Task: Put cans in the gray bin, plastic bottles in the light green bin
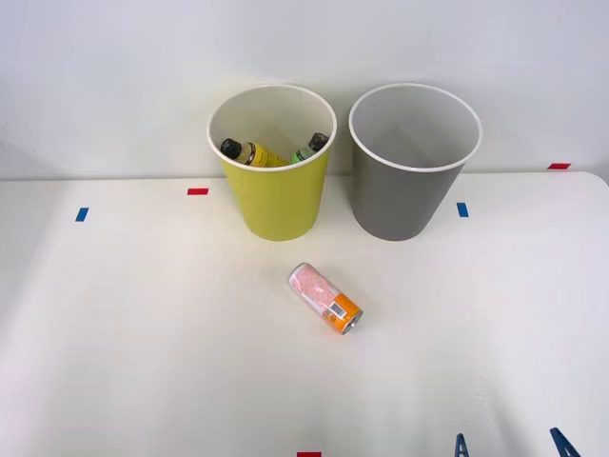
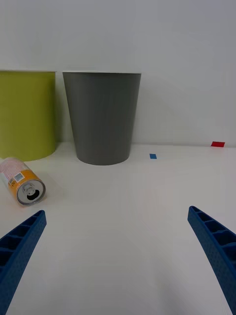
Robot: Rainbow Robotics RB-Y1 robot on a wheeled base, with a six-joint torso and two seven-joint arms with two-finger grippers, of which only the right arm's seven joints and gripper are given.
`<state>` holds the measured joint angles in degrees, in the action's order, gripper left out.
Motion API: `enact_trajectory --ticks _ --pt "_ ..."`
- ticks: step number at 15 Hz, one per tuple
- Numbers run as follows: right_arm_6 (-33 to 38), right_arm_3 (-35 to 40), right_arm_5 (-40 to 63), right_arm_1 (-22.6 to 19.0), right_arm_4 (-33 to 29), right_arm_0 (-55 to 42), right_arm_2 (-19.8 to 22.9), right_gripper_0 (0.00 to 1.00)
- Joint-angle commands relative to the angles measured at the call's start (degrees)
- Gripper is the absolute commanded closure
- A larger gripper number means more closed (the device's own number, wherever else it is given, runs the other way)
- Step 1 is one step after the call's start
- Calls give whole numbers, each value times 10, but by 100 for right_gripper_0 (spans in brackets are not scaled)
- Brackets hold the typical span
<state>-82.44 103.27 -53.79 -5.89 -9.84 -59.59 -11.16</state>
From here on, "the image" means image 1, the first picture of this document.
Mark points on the yellow-green plastic waste bin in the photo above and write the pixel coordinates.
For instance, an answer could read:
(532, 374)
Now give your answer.
(278, 200)

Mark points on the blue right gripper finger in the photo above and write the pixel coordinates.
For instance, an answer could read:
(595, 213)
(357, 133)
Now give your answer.
(564, 445)
(461, 447)

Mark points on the green label bottle black cap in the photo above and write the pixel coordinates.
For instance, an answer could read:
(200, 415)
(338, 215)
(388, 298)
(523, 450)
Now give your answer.
(304, 152)

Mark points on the orange and white drink can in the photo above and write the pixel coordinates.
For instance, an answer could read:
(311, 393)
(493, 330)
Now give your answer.
(323, 297)

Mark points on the grey plastic waste bin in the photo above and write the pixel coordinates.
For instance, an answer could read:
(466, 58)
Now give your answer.
(399, 200)

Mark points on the yellow label bottle black cap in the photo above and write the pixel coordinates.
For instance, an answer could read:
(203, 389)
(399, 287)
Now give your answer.
(259, 156)

